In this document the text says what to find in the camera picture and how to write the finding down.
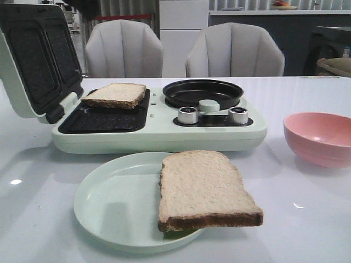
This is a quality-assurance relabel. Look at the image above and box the white bread slice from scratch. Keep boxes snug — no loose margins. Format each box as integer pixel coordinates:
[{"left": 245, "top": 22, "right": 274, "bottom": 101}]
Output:
[
  {"left": 158, "top": 150, "right": 264, "bottom": 232},
  {"left": 81, "top": 83, "right": 146, "bottom": 110}
]

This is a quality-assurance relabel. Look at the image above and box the pink plastic bowl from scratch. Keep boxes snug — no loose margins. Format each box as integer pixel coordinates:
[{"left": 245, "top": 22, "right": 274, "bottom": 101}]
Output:
[{"left": 284, "top": 112, "right": 350, "bottom": 168}]

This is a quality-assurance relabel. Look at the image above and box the mint green sandwich maker lid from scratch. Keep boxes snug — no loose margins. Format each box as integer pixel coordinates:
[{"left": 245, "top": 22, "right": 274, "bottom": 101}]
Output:
[{"left": 1, "top": 3, "right": 83, "bottom": 124}]

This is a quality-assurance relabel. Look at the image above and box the mint green breakfast maker base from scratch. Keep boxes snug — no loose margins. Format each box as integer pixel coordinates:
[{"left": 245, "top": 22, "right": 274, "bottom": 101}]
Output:
[{"left": 52, "top": 87, "right": 268, "bottom": 154}]

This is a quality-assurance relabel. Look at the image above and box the left silver control knob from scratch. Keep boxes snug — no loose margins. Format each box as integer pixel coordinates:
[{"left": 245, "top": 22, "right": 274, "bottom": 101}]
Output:
[{"left": 177, "top": 106, "right": 198, "bottom": 125}]

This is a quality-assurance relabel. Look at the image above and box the silver control knob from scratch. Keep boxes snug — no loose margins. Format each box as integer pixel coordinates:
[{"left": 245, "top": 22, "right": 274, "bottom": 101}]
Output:
[
  {"left": 177, "top": 106, "right": 198, "bottom": 125},
  {"left": 228, "top": 107, "right": 248, "bottom": 125}
]

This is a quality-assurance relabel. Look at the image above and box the black round frying pan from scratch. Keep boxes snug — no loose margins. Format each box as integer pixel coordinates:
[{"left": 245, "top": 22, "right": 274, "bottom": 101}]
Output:
[{"left": 162, "top": 79, "right": 244, "bottom": 110}]

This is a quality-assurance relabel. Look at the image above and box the right silver control knob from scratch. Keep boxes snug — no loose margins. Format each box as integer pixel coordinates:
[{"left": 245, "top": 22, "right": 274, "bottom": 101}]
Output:
[{"left": 228, "top": 107, "right": 248, "bottom": 125}]

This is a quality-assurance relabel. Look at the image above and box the mint green round plate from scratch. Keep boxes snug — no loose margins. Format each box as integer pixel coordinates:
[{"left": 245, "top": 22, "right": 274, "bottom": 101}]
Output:
[{"left": 73, "top": 152, "right": 204, "bottom": 254}]

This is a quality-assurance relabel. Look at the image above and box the right beige upholstered chair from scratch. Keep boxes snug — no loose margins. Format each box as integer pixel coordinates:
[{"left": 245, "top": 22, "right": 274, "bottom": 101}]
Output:
[{"left": 185, "top": 22, "right": 285, "bottom": 78}]

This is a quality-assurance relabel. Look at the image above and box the beige upholstered chair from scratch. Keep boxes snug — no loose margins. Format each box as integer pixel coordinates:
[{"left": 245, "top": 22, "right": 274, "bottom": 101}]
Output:
[
  {"left": 185, "top": 22, "right": 285, "bottom": 78},
  {"left": 85, "top": 20, "right": 163, "bottom": 78}
]

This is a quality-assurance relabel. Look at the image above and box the left beige upholstered chair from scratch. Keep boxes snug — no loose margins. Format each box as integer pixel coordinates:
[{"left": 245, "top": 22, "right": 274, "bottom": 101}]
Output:
[{"left": 85, "top": 20, "right": 163, "bottom": 78}]

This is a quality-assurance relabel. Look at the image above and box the white cabinet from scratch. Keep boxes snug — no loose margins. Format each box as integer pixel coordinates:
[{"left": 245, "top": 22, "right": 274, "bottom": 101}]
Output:
[{"left": 159, "top": 1, "right": 210, "bottom": 78}]

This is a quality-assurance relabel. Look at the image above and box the red barrier belt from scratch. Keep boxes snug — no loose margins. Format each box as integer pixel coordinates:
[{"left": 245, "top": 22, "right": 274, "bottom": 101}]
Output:
[{"left": 93, "top": 13, "right": 153, "bottom": 21}]

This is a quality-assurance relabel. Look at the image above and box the dark grey counter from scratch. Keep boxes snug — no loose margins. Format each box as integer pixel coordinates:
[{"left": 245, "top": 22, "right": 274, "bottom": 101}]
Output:
[{"left": 208, "top": 10, "right": 350, "bottom": 76}]

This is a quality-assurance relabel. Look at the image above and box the plate of fruit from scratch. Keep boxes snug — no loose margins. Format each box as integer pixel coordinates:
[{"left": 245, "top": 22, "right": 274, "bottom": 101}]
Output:
[{"left": 271, "top": 0, "right": 297, "bottom": 10}]

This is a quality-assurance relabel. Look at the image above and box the tan cushioned seat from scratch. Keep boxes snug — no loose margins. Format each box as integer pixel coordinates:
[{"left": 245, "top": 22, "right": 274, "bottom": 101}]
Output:
[{"left": 316, "top": 58, "right": 351, "bottom": 77}]

